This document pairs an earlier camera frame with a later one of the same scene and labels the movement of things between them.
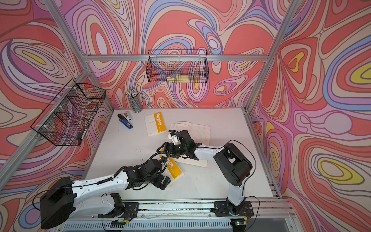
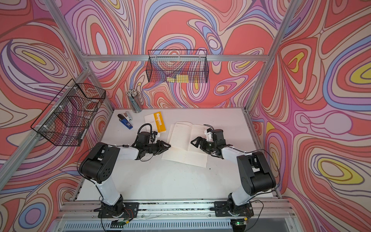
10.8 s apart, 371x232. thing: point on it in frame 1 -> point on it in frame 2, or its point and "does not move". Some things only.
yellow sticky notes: x=179 y=79 does not move
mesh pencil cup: x=135 y=101 does not move
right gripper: x=166 y=145 -> x=199 y=139
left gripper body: x=157 y=180 -> x=150 y=149
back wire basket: x=178 y=65 does not move
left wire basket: x=63 y=120 does not move
